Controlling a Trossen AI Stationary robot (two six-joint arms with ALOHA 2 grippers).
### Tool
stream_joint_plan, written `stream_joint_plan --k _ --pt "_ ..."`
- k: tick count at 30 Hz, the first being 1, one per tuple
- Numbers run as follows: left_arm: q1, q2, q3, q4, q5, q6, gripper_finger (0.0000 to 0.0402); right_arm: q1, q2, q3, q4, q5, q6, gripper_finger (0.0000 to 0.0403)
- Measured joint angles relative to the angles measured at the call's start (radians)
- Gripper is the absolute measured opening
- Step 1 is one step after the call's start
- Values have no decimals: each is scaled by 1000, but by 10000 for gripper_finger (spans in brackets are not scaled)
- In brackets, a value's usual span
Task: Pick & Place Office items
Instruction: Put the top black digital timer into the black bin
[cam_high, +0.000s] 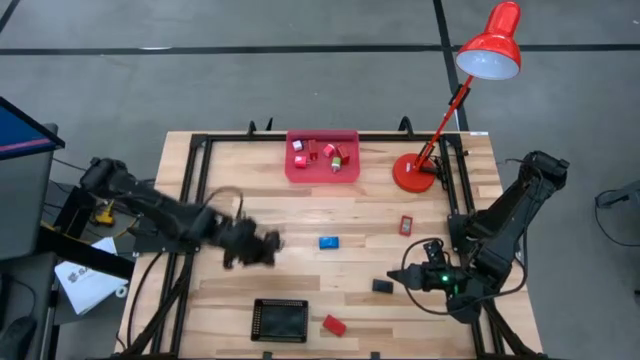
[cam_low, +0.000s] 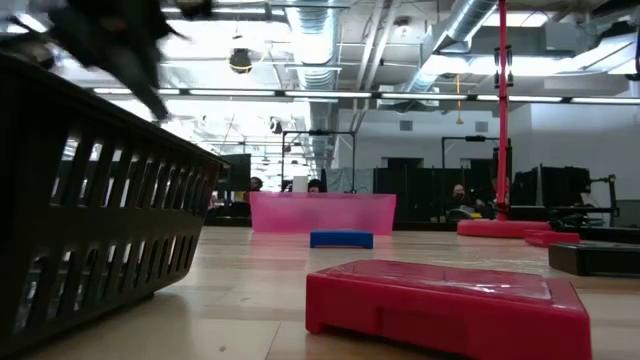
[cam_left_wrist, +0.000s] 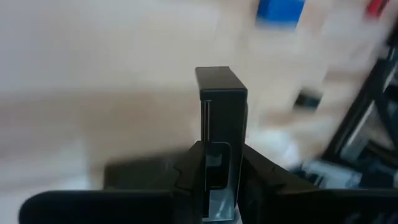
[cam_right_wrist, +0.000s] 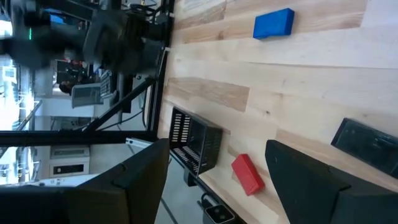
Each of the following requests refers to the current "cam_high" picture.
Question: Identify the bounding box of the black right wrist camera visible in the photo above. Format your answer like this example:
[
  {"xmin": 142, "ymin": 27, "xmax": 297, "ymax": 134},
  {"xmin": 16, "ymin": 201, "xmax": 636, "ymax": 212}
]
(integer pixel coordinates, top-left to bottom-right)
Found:
[{"xmin": 423, "ymin": 238, "xmax": 448, "ymax": 267}]

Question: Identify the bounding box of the small yellow tool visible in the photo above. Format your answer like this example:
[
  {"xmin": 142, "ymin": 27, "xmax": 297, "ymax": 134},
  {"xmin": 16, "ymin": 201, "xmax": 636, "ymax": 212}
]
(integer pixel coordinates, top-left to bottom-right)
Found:
[{"xmin": 94, "ymin": 202, "xmax": 116, "ymax": 227}]

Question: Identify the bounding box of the black slotted plastic basket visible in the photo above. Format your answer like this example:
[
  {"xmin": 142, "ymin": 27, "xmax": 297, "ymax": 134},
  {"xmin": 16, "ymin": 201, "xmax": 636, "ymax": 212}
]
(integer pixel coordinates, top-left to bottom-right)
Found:
[{"xmin": 250, "ymin": 298, "xmax": 310, "ymax": 344}]

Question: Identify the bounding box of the grey bin with blue lid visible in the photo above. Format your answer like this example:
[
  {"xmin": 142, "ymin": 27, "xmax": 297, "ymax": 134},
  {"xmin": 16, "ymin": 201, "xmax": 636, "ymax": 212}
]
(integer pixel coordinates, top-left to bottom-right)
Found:
[{"xmin": 0, "ymin": 96, "xmax": 66, "ymax": 261}]

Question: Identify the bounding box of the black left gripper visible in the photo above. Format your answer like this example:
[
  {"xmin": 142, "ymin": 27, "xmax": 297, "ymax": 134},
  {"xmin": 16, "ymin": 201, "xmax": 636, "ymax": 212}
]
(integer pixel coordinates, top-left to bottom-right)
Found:
[{"xmin": 214, "ymin": 215, "xmax": 285, "ymax": 270}]

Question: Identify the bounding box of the red desk lamp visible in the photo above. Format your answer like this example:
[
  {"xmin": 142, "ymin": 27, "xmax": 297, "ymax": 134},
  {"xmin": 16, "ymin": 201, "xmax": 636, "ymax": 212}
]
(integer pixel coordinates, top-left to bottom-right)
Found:
[{"xmin": 392, "ymin": 0, "xmax": 523, "ymax": 194}]

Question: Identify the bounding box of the white paper sheet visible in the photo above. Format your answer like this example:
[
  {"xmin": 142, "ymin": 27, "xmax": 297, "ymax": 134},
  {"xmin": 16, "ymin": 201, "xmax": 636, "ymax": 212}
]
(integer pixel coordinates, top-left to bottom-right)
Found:
[{"xmin": 53, "ymin": 236, "xmax": 130, "ymax": 316}]

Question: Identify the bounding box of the black equipment stand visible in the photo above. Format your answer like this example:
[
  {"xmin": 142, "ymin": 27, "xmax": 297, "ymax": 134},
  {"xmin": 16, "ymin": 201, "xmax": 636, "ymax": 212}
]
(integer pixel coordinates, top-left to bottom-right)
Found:
[{"xmin": 37, "ymin": 227, "xmax": 136, "ymax": 281}]

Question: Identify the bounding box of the black metal table frame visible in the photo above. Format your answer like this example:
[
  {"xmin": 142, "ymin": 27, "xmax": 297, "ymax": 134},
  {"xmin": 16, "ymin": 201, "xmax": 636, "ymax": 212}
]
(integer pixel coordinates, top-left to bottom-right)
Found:
[{"xmin": 114, "ymin": 130, "xmax": 551, "ymax": 360}]

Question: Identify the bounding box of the black floor cable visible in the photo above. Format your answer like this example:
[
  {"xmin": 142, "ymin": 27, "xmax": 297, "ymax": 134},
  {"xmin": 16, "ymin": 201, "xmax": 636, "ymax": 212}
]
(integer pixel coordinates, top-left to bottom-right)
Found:
[{"xmin": 593, "ymin": 187, "xmax": 640, "ymax": 249}]

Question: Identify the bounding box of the pink translucent plastic tray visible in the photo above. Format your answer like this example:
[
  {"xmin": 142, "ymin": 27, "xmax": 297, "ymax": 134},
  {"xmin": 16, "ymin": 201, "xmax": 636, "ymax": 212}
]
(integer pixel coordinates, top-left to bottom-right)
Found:
[{"xmin": 284, "ymin": 129, "xmax": 361, "ymax": 184}]

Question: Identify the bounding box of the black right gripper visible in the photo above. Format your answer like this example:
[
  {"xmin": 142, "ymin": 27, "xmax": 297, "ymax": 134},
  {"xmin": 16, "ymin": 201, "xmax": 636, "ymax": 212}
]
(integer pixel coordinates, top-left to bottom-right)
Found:
[{"xmin": 386, "ymin": 263, "xmax": 471, "ymax": 301}]

